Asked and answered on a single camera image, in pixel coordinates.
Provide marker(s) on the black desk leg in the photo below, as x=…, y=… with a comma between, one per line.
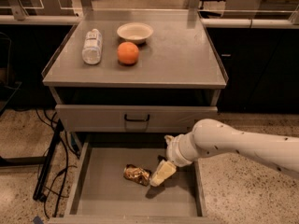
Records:
x=44, y=161

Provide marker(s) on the open grey lower drawer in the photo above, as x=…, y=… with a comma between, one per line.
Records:
x=101, y=195

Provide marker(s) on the clear plastic water bottle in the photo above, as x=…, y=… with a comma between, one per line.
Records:
x=92, y=48

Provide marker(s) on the dark cabinet right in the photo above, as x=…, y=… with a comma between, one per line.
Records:
x=262, y=66

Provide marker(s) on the grey metal drawer cabinet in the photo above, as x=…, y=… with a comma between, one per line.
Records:
x=176, y=66

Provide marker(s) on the closed grey upper drawer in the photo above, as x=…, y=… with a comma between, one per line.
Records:
x=110, y=118

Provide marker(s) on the white horizontal rail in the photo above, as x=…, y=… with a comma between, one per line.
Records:
x=214, y=23

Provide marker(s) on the orange fruit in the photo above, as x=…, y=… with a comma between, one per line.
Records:
x=127, y=53

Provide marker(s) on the crushed orange gold can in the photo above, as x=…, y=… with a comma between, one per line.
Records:
x=137, y=174

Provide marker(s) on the white paper bowl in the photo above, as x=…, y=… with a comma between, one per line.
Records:
x=135, y=32

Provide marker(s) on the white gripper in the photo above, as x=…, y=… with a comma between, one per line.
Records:
x=172, y=153

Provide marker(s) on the black drawer handle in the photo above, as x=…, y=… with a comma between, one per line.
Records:
x=146, y=119

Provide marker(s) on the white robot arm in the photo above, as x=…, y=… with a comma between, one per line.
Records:
x=210, y=137

